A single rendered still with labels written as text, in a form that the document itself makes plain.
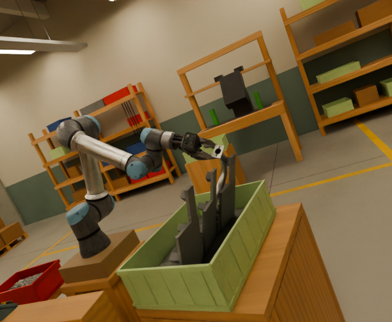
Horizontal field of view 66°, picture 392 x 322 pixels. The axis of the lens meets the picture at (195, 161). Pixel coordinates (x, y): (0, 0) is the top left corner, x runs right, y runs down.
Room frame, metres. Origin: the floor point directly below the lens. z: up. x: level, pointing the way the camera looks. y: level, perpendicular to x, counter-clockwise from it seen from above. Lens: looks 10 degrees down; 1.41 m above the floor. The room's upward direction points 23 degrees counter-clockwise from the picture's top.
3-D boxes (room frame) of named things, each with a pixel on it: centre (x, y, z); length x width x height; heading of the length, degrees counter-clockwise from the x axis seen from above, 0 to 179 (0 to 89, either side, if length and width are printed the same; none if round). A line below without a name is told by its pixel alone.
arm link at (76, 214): (1.45, 0.62, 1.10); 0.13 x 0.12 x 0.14; 155
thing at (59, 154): (6.99, 1.90, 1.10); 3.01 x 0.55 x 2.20; 67
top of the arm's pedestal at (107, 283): (1.44, 0.62, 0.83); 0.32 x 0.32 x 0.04; 63
